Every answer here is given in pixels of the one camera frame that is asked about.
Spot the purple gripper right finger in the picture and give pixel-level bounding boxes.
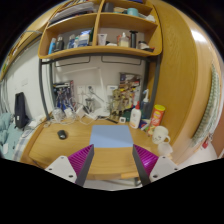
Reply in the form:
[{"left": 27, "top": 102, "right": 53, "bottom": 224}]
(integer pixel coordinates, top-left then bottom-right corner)
[{"left": 132, "top": 144, "right": 178, "bottom": 186}]

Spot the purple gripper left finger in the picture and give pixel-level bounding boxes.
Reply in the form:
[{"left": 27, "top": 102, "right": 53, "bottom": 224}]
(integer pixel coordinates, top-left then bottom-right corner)
[{"left": 46, "top": 144, "right": 94, "bottom": 186}]

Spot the black computer mouse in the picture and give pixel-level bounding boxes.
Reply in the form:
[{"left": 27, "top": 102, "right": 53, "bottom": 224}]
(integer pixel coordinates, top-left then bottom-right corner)
[{"left": 57, "top": 130, "right": 67, "bottom": 140}]

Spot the blue mouse pad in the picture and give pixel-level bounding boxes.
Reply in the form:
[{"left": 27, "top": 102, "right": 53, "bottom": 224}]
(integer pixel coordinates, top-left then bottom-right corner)
[{"left": 90, "top": 125, "right": 133, "bottom": 148}]

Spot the clear plastic cup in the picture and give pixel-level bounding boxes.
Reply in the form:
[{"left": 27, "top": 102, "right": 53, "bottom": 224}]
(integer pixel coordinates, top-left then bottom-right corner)
[{"left": 158, "top": 142, "right": 173, "bottom": 156}]

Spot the white mug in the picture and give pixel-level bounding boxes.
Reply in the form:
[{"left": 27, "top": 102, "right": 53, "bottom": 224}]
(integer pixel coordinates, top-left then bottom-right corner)
[{"left": 152, "top": 126, "right": 170, "bottom": 144}]

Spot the wooden desk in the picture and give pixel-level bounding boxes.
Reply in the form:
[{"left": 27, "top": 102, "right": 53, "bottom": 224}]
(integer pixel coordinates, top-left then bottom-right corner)
[{"left": 20, "top": 120, "right": 159, "bottom": 180}]

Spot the white glue bottle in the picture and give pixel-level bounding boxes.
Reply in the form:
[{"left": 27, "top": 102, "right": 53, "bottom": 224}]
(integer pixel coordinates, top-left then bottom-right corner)
[{"left": 129, "top": 102, "right": 141, "bottom": 129}]

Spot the yellow snack canister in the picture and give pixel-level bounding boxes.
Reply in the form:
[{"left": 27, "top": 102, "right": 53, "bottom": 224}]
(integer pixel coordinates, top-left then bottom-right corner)
[{"left": 148, "top": 105, "right": 166, "bottom": 136}]

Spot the clear spray bottle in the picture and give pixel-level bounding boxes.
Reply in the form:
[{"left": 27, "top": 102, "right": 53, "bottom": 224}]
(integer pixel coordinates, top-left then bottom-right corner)
[{"left": 141, "top": 89, "right": 150, "bottom": 119}]

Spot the blue bottle on shelf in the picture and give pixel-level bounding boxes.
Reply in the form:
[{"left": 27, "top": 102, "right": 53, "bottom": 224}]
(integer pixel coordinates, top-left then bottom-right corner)
[{"left": 48, "top": 38, "right": 56, "bottom": 54}]

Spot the black bottle on shelf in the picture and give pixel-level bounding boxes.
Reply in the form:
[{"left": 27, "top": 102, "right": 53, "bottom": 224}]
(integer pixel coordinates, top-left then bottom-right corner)
[{"left": 129, "top": 30, "right": 138, "bottom": 48}]

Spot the teal tape roll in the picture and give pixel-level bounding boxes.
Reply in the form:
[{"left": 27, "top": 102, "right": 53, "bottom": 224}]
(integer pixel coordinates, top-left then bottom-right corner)
[{"left": 127, "top": 8, "right": 139, "bottom": 17}]

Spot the wooden wall shelf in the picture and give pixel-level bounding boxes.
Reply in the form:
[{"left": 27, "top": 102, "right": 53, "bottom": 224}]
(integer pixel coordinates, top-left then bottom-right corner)
[{"left": 38, "top": 0, "right": 162, "bottom": 59}]

